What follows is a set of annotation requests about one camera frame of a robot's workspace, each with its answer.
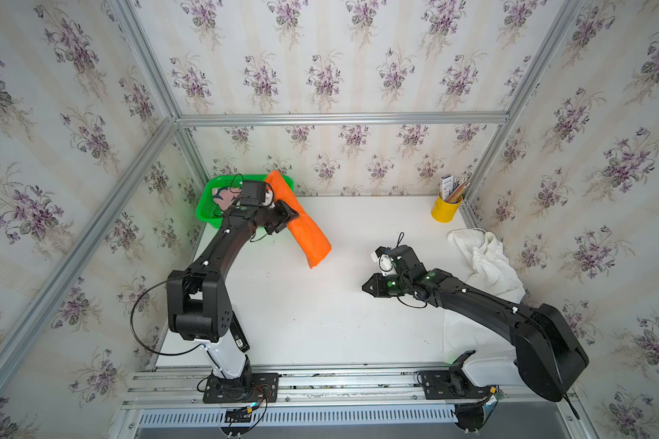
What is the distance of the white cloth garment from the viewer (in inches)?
34.6

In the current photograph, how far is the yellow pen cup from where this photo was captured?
1.08m

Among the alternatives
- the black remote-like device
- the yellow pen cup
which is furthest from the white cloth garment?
the black remote-like device

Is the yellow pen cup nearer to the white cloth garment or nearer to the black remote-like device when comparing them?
the white cloth garment

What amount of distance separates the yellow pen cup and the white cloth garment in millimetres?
67
